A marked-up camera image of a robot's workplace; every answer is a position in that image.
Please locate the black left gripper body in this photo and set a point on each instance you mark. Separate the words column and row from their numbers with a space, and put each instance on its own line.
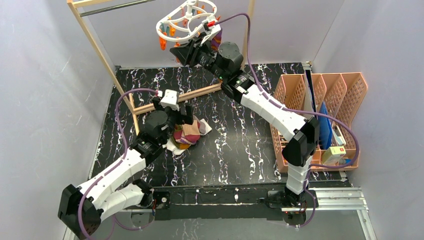
column 180, row 116

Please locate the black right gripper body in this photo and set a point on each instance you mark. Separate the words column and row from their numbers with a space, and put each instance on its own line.
column 193, row 51

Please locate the beige purple striped sock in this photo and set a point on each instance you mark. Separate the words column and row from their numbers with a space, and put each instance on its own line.
column 190, row 134

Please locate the white fluffy sock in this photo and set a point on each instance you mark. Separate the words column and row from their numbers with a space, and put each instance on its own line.
column 204, row 128

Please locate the olive striped sock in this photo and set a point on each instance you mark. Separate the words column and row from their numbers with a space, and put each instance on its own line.
column 176, row 135

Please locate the maroon yellow striped sock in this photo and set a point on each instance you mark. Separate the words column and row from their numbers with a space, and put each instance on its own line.
column 216, row 41

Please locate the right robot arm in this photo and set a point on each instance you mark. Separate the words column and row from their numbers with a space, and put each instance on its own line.
column 302, row 134

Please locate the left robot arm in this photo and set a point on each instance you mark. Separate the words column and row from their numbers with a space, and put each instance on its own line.
column 146, row 147

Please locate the white plastic clip hanger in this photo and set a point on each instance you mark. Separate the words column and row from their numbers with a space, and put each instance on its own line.
column 185, row 22

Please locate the metal hanging rod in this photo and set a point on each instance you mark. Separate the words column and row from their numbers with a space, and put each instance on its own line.
column 115, row 7

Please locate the white board in organizer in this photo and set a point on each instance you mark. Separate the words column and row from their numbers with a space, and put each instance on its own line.
column 309, row 98

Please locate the blue folder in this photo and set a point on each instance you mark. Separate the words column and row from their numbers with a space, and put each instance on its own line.
column 325, row 132

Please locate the small yellow white box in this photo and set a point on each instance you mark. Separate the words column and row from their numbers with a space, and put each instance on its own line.
column 333, row 155

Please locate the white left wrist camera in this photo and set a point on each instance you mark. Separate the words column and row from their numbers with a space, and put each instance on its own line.
column 169, row 98

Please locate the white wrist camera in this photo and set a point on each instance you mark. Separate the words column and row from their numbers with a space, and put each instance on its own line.
column 211, row 29
column 169, row 98

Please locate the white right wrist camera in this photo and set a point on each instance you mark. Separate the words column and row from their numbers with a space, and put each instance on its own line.
column 211, row 29

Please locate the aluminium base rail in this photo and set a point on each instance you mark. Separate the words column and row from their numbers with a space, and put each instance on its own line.
column 274, row 196

